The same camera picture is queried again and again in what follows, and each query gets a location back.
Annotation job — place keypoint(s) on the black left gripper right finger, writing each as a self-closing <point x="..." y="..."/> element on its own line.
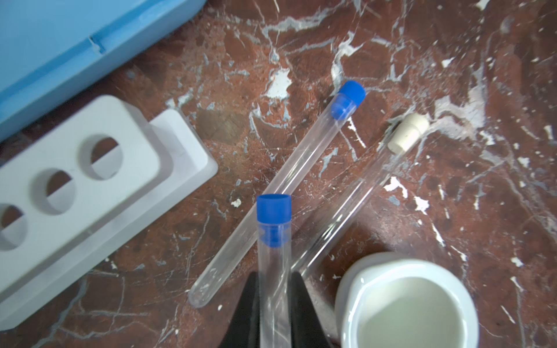
<point x="305" y="325"/>

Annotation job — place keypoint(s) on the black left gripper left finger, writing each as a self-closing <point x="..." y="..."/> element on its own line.
<point x="244" y="328"/>

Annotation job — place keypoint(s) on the blue capped test tube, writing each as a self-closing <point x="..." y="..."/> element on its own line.
<point x="274" y="220"/>
<point x="304" y="157"/>

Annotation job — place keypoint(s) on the white stoppered test tube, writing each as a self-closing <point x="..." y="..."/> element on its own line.
<point x="339" y="217"/>

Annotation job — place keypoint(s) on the white ceramic mortar bowl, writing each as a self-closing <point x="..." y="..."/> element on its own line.
<point x="391" y="300"/>

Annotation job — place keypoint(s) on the white test tube rack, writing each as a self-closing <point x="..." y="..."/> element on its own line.
<point x="84" y="190"/>

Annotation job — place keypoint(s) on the blue plastic bin lid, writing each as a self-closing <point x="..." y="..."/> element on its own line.
<point x="53" y="50"/>

